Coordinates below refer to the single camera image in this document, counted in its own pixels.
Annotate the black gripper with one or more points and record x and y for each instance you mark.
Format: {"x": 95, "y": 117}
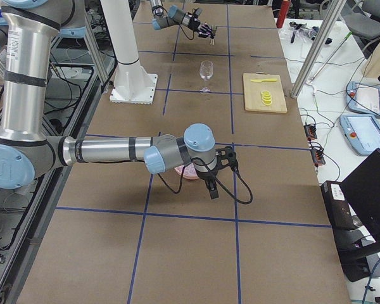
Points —
{"x": 207, "y": 175}
{"x": 197, "y": 25}

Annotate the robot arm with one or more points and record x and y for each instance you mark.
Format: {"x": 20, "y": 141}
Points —
{"x": 163, "y": 18}
{"x": 26, "y": 153}

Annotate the pink bowl of ice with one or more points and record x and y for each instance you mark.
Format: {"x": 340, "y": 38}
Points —
{"x": 188, "y": 172}

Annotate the clear wine glass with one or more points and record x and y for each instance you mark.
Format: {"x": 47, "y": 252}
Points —
{"x": 206, "y": 73}

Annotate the yellow plastic knife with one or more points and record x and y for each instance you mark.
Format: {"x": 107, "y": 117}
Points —
{"x": 264, "y": 80}

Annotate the wooden cutting board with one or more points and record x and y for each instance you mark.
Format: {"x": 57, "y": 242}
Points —
{"x": 253, "y": 97}

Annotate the red cylinder bottle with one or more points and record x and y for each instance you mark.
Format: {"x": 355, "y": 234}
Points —
{"x": 282, "y": 13}

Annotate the clear plastic bag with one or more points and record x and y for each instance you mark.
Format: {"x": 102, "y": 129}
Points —
{"x": 301, "y": 30}

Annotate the black box device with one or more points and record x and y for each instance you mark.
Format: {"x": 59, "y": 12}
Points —
{"x": 338, "y": 209}

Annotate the grey office chair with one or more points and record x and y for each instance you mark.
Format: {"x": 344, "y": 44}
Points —
{"x": 363, "y": 26}

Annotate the black monitor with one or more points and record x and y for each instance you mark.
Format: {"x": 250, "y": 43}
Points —
{"x": 361, "y": 189}

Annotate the teach pendant near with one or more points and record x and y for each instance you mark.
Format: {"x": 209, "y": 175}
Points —
{"x": 362, "y": 132}

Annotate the teach pendant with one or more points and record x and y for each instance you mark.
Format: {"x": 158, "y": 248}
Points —
{"x": 363, "y": 98}
{"x": 362, "y": 132}

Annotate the teach pendant far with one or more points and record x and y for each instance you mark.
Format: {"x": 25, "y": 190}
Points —
{"x": 363, "y": 98}

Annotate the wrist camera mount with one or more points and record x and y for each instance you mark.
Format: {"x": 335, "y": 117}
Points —
{"x": 226, "y": 157}

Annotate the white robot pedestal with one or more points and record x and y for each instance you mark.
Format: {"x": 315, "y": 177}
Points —
{"x": 132, "y": 84}

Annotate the green handled reacher grabber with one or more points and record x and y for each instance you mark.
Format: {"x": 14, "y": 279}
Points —
{"x": 311, "y": 79}

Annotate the aluminium frame post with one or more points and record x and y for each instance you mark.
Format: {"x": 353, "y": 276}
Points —
{"x": 324, "y": 31}

